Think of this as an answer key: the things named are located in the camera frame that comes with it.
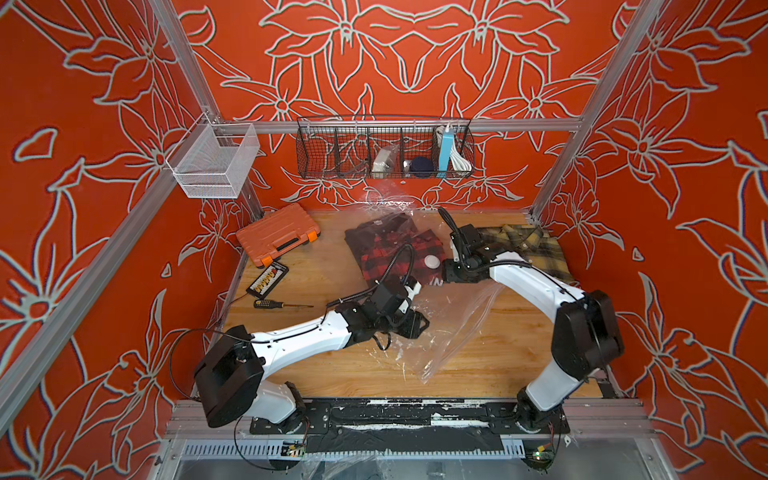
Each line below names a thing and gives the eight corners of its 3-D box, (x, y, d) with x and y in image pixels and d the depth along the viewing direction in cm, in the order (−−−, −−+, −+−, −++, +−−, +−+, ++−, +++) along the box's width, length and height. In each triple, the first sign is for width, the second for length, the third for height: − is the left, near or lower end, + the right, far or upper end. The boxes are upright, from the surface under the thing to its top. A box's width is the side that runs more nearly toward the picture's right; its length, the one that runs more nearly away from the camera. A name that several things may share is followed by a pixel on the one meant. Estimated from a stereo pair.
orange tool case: (260, 272, 103) (256, 264, 99) (238, 240, 112) (233, 232, 109) (322, 235, 114) (320, 226, 110) (297, 209, 123) (294, 200, 120)
